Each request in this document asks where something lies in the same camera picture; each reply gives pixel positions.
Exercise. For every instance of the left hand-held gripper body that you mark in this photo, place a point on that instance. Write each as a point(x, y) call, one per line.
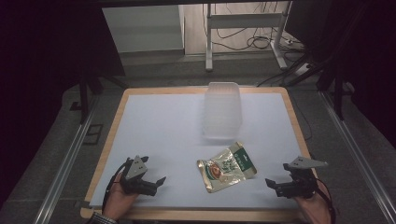
point(136, 174)

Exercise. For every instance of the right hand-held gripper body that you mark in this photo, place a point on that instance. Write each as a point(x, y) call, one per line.
point(299, 182)

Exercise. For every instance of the gold and green snack packet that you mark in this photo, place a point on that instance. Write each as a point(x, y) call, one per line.
point(226, 169)

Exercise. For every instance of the clear plastic container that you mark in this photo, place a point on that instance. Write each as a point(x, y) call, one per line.
point(222, 109)

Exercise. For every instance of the person's right hand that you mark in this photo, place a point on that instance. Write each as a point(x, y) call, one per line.
point(313, 209)

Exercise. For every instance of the person's left hand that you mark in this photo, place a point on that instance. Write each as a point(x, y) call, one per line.
point(119, 200)

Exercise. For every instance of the white table mat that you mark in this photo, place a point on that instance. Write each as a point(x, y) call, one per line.
point(186, 130)

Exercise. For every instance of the black metal stand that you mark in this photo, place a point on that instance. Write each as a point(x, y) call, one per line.
point(337, 93)
point(84, 95)

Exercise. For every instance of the white power strip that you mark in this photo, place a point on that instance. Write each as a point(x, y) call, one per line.
point(303, 69)

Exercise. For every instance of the black curtain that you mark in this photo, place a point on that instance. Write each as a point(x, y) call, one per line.
point(49, 40)
point(358, 46)

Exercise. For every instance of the black floor bracket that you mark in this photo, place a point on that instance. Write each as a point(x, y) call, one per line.
point(92, 134)

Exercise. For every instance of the aluminium rail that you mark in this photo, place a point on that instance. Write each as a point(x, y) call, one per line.
point(63, 169)
point(358, 155)

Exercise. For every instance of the grey wall panel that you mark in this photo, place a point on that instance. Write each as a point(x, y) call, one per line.
point(143, 28)

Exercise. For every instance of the white metal desk frame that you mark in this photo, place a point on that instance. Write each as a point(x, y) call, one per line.
point(246, 21)

